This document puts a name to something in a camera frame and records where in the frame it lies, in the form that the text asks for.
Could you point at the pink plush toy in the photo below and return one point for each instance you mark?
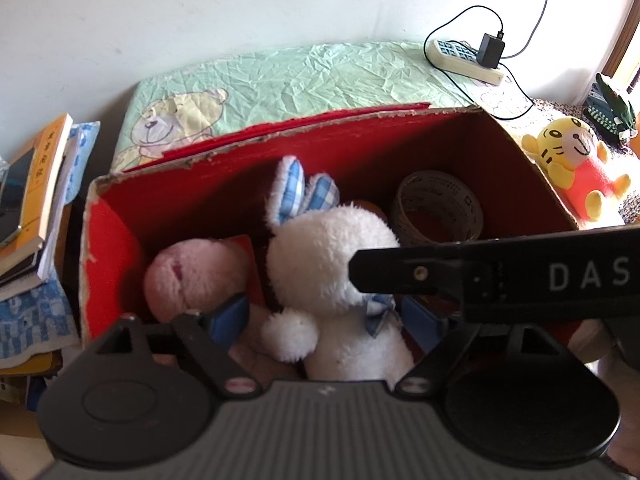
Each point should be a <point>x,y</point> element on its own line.
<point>195,275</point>

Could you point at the yellow tiger plush toy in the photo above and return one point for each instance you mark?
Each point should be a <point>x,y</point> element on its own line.
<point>585,175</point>

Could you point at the white bunny plush toy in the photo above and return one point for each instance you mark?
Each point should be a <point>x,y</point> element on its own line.
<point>320,260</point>

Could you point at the brown tape roll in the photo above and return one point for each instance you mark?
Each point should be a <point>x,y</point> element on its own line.
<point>440,190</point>

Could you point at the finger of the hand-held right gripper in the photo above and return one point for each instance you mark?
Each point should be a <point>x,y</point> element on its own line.
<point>400,270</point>

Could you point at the white power strip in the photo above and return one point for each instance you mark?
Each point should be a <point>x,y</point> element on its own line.
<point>450,51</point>

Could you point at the green bear-printed bed sheet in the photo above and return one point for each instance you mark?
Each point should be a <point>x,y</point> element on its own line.
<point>300,75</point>

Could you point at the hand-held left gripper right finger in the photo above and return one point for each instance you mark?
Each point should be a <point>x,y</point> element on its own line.
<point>420,327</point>

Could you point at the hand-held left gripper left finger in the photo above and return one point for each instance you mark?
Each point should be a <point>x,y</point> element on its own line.
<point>227,317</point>

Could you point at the smartphone with dark screen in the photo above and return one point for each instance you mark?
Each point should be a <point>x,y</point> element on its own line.
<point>15,190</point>

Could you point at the dark green toy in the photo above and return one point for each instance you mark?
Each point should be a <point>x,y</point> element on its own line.
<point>607,105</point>

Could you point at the red cardboard box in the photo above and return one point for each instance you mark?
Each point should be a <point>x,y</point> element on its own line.
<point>380,150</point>

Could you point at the black charger adapter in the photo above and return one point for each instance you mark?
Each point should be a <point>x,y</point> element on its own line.
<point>490,50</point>

